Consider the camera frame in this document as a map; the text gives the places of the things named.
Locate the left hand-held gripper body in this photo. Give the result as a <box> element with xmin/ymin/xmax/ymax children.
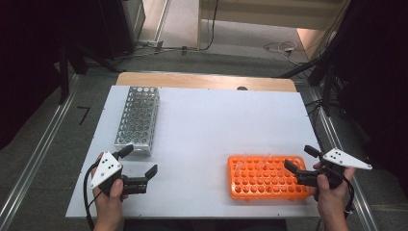
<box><xmin>90</xmin><ymin>151</ymin><xmax>148</xmax><ymax>197</ymax></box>

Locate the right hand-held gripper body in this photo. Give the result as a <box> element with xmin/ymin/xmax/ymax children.
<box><xmin>296</xmin><ymin>147</ymin><xmax>373</xmax><ymax>191</ymax></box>

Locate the metal test tube rack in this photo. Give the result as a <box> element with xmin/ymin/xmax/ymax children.
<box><xmin>114</xmin><ymin>86</ymin><xmax>161</xmax><ymax>158</ymax></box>

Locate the orange test tube rack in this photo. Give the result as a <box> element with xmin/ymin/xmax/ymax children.
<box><xmin>227</xmin><ymin>154</ymin><xmax>313</xmax><ymax>202</ymax></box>

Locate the person's left hand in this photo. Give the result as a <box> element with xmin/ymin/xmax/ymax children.
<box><xmin>89</xmin><ymin>152</ymin><xmax>129</xmax><ymax>217</ymax></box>

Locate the person's right hand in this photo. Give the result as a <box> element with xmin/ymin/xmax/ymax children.
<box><xmin>310</xmin><ymin>162</ymin><xmax>356</xmax><ymax>214</ymax></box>

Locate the black metal stand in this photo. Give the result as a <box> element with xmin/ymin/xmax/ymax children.
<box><xmin>277</xmin><ymin>0</ymin><xmax>357</xmax><ymax>116</ymax></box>

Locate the person's dark clothing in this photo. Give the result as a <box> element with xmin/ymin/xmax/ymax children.
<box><xmin>123</xmin><ymin>218</ymin><xmax>287</xmax><ymax>231</ymax></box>

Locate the black curtain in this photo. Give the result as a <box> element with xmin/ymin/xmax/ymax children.
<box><xmin>333</xmin><ymin>0</ymin><xmax>408</xmax><ymax>196</ymax></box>
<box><xmin>0</xmin><ymin>0</ymin><xmax>107</xmax><ymax>152</ymax></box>

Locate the black tripod stand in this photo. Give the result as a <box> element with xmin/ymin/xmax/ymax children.
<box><xmin>57</xmin><ymin>39</ymin><xmax>124</xmax><ymax>105</ymax></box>

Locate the wooden table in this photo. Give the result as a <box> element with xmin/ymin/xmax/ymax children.
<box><xmin>115</xmin><ymin>71</ymin><xmax>297</xmax><ymax>93</ymax></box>

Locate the black cabinet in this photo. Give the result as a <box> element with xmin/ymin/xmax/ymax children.
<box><xmin>95</xmin><ymin>0</ymin><xmax>146</xmax><ymax>61</ymax></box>

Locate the light wooden shelf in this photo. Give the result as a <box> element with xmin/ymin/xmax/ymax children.
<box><xmin>196</xmin><ymin>0</ymin><xmax>350</xmax><ymax>51</ymax></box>

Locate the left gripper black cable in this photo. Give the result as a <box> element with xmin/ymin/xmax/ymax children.
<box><xmin>82</xmin><ymin>162</ymin><xmax>101</xmax><ymax>231</ymax></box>

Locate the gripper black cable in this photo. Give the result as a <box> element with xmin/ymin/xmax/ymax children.
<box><xmin>333</xmin><ymin>167</ymin><xmax>356</xmax><ymax>219</ymax></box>
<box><xmin>82</xmin><ymin>162</ymin><xmax>101</xmax><ymax>231</ymax></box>

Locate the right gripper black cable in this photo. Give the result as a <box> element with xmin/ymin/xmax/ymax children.
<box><xmin>333</xmin><ymin>167</ymin><xmax>356</xmax><ymax>219</ymax></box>

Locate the metal floor rail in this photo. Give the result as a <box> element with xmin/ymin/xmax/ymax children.
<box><xmin>309</xmin><ymin>86</ymin><xmax>380</xmax><ymax>231</ymax></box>
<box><xmin>0</xmin><ymin>74</ymin><xmax>81</xmax><ymax>225</ymax></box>

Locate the white floor cable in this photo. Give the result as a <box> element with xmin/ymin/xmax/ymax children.
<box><xmin>263</xmin><ymin>40</ymin><xmax>301</xmax><ymax>62</ymax></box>

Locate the grey floor cable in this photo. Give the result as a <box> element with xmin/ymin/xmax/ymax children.
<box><xmin>123</xmin><ymin>45</ymin><xmax>198</xmax><ymax>61</ymax></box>

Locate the black hanging cable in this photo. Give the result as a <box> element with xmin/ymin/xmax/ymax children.
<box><xmin>199</xmin><ymin>0</ymin><xmax>220</xmax><ymax>52</ymax></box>

